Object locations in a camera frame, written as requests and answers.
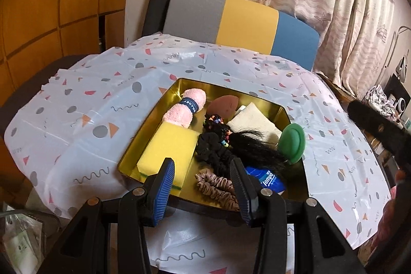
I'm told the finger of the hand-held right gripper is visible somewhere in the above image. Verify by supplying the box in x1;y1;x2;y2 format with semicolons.
348;100;411;165

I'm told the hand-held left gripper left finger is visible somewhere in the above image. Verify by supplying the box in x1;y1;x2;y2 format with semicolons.
48;158;176;274

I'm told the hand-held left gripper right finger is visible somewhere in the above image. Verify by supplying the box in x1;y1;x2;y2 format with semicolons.
229;158;360;274

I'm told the blue tissue packet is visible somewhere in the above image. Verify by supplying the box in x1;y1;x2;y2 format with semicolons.
245;166;287;196

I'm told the pink satin scrunchie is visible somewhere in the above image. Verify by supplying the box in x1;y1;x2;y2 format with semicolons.
195;169;241;210

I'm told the gold-lined tin box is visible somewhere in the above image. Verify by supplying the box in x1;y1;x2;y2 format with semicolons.
117;78;310;213

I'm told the yellow and green sponge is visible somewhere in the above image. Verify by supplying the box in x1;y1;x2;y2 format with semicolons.
135;122;199;193

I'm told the black hair piece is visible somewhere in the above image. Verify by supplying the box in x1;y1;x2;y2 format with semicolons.
225;129;289;178

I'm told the black scrunchie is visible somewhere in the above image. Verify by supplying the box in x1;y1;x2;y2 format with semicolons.
197;132;238;178

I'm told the cream ribbed cloth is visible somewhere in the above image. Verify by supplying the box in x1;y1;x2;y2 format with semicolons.
227;102;283;146

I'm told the colourful hair ties bundle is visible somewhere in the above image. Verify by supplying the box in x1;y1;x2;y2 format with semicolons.
203;114;233;149

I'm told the pink towel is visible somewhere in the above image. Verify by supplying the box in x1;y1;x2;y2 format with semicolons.
162;87;207;128

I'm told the brown football-shaped sponge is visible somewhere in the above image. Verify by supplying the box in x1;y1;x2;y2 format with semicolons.
207;95;241;117

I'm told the pile of printed clothes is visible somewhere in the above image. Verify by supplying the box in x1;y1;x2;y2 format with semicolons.
363;84;399;122

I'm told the small white fan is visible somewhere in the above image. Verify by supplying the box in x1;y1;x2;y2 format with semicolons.
396;97;410;114

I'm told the black monitor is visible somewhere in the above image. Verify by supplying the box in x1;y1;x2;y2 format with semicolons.
384;75;411;108

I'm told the garment steamer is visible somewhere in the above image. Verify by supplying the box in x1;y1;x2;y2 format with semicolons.
385;25;410;82

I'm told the red blanket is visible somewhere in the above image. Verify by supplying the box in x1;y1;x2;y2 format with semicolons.
376;171;407;249

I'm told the pink printed curtain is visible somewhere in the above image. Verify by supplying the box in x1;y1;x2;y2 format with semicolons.
247;0;411;98

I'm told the patterned plastic tablecloth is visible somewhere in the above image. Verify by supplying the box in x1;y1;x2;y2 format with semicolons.
5;32;392;274

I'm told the clear plastic bag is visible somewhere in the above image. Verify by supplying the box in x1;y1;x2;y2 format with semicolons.
0;202;61;274

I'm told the grey yellow blue chair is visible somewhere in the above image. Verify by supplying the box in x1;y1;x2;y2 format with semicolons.
163;0;321;72

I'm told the black padded post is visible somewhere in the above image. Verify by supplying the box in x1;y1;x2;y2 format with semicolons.
142;0;178;37

